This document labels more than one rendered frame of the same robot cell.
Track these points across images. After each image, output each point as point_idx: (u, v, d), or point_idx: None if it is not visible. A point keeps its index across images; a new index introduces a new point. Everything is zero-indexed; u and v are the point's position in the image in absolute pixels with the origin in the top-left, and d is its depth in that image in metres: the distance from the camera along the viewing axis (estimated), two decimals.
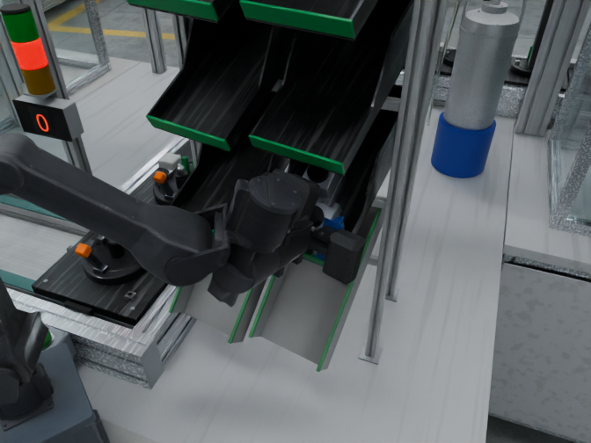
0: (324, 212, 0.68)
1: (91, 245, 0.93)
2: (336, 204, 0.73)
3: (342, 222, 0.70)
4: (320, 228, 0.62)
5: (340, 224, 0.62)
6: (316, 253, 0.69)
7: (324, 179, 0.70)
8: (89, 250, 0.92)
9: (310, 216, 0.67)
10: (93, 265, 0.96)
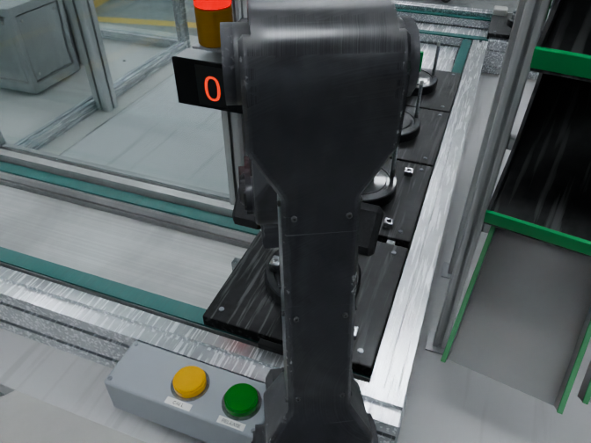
0: None
1: None
2: None
3: None
4: None
5: None
6: None
7: None
8: None
9: None
10: None
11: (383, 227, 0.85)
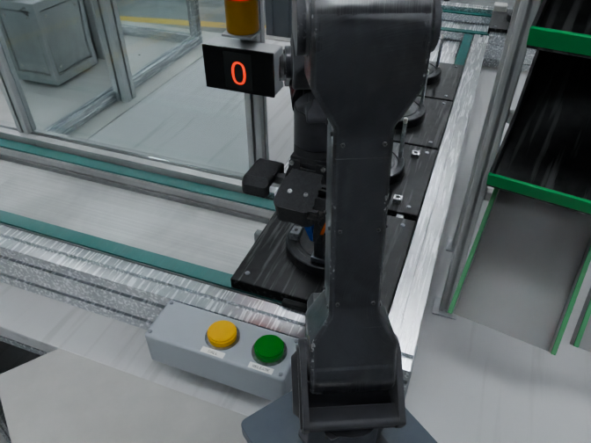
0: None
1: None
2: None
3: (311, 236, 0.71)
4: None
5: None
6: None
7: None
8: (325, 226, 0.72)
9: None
10: (318, 249, 0.75)
11: (393, 202, 0.92)
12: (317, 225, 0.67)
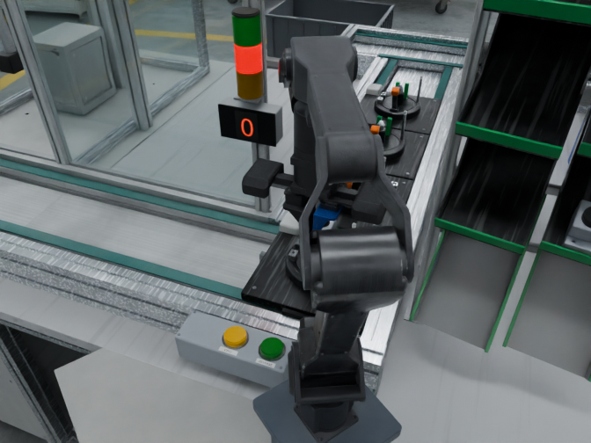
0: None
1: None
2: None
3: None
4: None
5: None
6: None
7: None
8: None
9: None
10: None
11: None
12: (312, 212, 0.69)
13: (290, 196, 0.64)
